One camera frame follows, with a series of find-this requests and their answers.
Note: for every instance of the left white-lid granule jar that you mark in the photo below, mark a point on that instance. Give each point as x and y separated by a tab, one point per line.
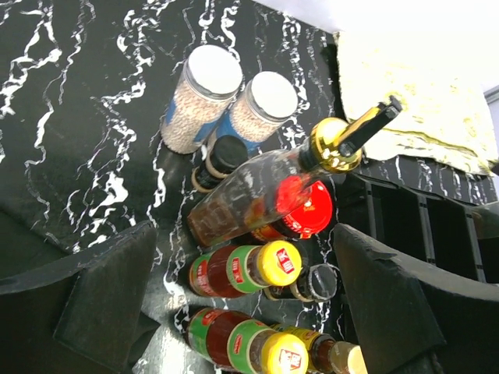
209	81

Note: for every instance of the patterned cream folded cloth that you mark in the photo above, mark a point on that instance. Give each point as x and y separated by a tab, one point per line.
445	115

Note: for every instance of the black organizer tray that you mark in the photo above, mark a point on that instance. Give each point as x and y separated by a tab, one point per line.
458	237

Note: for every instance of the black-cap spice bottle rear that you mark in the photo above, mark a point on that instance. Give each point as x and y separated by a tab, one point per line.
225	156

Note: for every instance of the white-lid granule jar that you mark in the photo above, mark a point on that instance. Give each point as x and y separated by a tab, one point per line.
209	81
268	101

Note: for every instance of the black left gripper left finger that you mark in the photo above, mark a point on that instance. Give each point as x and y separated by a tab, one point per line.
80	313

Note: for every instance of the black-cap spice bottle middle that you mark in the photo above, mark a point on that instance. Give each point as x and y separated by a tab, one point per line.
317	283

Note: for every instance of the yellow-label beige-cap bottle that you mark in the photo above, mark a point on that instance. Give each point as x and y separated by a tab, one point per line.
327	355

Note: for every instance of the red-lid chili sauce jar rear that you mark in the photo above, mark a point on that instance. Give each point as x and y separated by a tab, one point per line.
302	223

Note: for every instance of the yellow-cap green-label bottle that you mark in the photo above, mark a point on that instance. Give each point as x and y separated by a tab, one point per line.
237	270
238	343

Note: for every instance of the glass oil bottle gold spout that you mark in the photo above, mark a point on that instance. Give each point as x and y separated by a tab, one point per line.
273	184

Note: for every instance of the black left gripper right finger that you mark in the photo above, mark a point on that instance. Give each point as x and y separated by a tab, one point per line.
412	317

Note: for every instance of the black-cap spice bottle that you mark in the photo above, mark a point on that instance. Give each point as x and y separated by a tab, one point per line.
317	283
225	156

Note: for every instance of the yellow-cap green-label bottle front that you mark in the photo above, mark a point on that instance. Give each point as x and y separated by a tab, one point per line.
238	343

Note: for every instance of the right white-lid granule jar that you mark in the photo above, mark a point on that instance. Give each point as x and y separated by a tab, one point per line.
268	101

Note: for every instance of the yellow-cap green-label bottle rear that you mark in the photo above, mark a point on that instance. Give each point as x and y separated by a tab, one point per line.
237	270

